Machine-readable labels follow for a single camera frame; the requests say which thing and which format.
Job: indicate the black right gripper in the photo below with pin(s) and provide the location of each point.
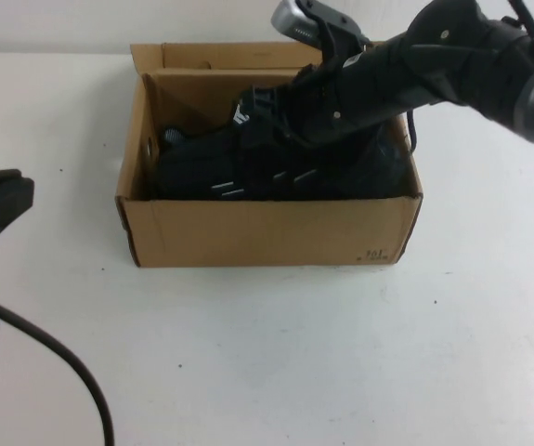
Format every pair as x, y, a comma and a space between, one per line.
341, 102

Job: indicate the black knit sneaker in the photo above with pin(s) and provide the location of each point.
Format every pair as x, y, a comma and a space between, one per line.
201, 176
176, 137

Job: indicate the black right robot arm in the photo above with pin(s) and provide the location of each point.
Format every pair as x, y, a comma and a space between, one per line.
480, 69

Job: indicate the brown cardboard shoe box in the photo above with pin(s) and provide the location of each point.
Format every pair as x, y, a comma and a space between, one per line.
248, 232

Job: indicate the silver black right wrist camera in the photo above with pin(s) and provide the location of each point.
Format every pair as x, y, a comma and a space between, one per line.
294, 18

